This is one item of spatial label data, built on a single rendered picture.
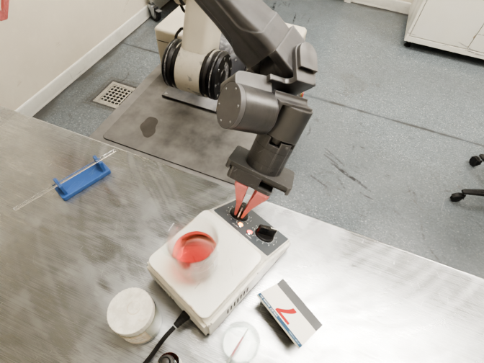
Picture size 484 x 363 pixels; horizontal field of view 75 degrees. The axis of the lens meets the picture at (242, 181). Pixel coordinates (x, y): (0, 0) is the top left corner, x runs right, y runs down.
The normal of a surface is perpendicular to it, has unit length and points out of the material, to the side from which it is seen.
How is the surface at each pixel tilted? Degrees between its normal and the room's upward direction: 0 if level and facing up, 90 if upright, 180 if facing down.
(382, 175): 0
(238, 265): 0
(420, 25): 90
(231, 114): 63
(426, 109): 0
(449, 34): 90
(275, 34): 42
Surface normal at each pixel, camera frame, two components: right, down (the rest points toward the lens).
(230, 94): -0.82, -0.05
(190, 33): -0.31, 0.41
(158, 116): 0.04, -0.58
